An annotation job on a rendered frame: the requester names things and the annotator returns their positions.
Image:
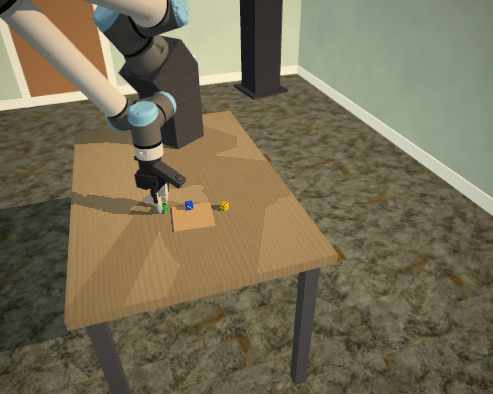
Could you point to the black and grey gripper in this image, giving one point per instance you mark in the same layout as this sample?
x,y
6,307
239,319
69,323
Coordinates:
x,y
148,178

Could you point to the tan flat mat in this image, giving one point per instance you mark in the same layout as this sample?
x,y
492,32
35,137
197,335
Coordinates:
x,y
199,217

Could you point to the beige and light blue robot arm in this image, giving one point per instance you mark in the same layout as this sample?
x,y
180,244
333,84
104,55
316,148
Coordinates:
x,y
128,32

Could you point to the blue die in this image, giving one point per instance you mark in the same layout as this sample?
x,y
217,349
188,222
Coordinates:
x,y
189,205

